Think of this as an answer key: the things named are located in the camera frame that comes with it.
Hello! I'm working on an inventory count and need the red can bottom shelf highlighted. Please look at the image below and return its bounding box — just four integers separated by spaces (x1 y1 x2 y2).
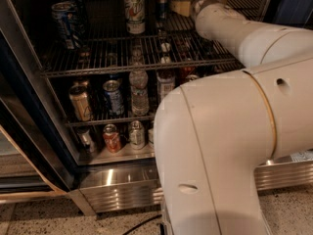
103 124 121 153

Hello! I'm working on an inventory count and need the middle blue pepsi can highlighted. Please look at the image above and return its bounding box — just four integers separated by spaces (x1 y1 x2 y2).
59 0 87 35

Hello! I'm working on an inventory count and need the slim blue tall can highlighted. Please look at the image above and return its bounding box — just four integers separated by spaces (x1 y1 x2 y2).
156 0 168 21

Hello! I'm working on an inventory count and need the silver can bottom left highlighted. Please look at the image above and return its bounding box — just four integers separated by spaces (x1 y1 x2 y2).
76 126 97 153

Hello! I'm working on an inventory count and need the white green soda can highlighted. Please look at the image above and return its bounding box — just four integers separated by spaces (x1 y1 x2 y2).
124 0 146 34

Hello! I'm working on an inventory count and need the blue can middle shelf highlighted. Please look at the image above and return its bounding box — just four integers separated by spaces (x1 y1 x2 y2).
103 80 124 117

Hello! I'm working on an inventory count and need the open fridge door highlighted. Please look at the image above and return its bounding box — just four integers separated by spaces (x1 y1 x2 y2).
0 35 72 203

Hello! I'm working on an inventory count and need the front blue pepsi can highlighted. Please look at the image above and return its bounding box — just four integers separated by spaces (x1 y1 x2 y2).
51 2 82 50

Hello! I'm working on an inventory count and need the blue pepsi can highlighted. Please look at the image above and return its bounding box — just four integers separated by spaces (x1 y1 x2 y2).
51 2 82 50
59 0 87 35

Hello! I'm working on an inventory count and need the stainless steel fridge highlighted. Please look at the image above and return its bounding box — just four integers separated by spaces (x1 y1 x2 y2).
0 0 313 216

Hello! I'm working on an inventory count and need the black cable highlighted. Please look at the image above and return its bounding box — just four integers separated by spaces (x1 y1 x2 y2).
121 214 163 235

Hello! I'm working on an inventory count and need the gold soda can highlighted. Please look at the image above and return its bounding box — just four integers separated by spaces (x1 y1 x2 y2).
68 85 93 121

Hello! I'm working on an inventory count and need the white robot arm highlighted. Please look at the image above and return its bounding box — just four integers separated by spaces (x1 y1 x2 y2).
154 0 313 235

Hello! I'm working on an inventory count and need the wire fridge shelf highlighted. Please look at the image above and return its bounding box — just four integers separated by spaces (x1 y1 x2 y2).
42 0 243 77
65 62 157 128

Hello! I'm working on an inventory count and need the middle wire fridge shelf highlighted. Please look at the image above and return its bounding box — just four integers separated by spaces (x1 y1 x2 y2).
65 62 157 128

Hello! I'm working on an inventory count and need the white green can bottom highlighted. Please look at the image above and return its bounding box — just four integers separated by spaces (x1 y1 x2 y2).
148 125 154 148

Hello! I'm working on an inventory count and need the top wire fridge shelf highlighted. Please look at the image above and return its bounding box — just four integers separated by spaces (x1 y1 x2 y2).
42 0 243 77

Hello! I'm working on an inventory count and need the clear plastic water bottle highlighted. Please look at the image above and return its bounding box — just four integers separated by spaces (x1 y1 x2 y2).
128 57 151 117

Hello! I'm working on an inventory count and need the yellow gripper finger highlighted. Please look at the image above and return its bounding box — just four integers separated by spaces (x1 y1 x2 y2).
169 0 192 17

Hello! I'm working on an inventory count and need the white can bottom shelf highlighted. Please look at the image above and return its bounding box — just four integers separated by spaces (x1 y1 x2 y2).
128 120 146 150

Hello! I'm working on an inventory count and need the orange soda can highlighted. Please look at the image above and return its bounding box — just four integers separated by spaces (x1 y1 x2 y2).
185 74 200 82

